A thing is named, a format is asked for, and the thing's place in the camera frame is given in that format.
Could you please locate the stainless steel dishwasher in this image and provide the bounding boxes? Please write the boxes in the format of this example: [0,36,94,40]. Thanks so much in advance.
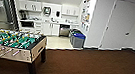
[59,24,72,38]

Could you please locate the foosball gaming table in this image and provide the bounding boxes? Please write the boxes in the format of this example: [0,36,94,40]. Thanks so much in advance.
[0,28,51,74]

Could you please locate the grey bin blue lid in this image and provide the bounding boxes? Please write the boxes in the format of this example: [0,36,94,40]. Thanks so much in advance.
[69,31,88,50]

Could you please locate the white narrow drawer unit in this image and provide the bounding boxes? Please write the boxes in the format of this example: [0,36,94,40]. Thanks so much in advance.
[69,23,80,32]

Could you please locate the white sink base cabinet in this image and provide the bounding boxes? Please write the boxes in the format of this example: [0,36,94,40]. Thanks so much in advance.
[42,21,61,38]

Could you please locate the black built-in microwave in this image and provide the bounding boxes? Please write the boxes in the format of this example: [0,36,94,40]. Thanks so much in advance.
[18,20,35,30]

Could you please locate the black coffee machine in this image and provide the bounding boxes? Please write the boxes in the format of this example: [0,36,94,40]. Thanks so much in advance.
[17,9,31,21]

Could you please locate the white room door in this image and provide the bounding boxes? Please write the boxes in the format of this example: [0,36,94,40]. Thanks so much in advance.
[98,0,135,55]

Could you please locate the stainless steel refrigerator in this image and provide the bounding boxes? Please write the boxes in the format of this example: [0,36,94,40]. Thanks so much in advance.
[0,0,24,34]

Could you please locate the white two-door wall cabinet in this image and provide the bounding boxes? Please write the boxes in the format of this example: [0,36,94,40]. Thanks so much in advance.
[17,0,44,13]

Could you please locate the dark door handle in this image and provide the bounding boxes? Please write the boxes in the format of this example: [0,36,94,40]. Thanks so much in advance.
[124,30,132,36]

